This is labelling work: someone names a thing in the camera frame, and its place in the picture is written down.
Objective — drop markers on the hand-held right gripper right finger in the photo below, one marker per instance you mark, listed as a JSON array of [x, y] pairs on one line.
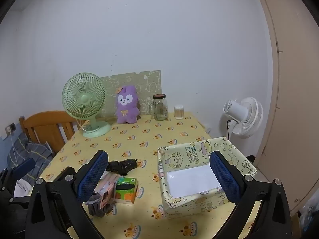
[[224, 179]]

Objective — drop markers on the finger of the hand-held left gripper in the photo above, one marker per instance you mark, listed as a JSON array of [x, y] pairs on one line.
[[23, 165]]

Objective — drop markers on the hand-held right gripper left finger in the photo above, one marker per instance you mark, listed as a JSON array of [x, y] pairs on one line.
[[92, 176]]

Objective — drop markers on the pink printed packet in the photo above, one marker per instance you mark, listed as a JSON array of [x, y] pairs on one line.
[[109, 184]]

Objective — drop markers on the black bundle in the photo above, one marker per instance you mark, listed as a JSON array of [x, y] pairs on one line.
[[122, 165]]

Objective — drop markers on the green tissue packet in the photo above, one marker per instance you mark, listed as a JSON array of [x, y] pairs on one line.
[[127, 186]]

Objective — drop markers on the cartoon printed gift box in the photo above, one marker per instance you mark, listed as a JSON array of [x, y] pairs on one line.
[[189, 154]]

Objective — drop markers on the grey plaid pillow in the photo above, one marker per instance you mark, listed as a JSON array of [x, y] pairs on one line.
[[37, 154]]

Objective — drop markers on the white cloth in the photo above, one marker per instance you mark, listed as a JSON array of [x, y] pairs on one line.
[[23, 188]]

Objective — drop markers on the wooden bed headboard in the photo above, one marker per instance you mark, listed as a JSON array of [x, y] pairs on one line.
[[47, 127]]

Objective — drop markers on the yellow printed tablecloth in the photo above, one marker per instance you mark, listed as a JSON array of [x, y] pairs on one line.
[[139, 139]]

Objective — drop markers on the white standing fan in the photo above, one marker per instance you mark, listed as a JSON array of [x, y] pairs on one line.
[[245, 114]]

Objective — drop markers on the purple plush toy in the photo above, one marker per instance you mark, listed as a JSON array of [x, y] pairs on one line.
[[127, 112]]

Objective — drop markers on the green desk fan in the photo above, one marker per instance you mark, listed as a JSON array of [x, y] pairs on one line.
[[84, 99]]

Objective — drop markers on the cotton swab container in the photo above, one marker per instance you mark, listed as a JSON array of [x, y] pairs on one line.
[[179, 113]]

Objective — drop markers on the clear plastic bag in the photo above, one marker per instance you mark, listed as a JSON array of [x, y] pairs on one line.
[[309, 216]]

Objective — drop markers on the glass jar with dark lid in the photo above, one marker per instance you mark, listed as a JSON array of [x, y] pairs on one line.
[[160, 109]]

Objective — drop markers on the green patterned board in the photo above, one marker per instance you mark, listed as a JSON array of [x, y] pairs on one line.
[[149, 84]]

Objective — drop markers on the beige door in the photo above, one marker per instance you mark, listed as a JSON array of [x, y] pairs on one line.
[[294, 79]]

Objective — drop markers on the wall socket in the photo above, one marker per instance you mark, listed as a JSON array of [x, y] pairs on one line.
[[11, 127]]

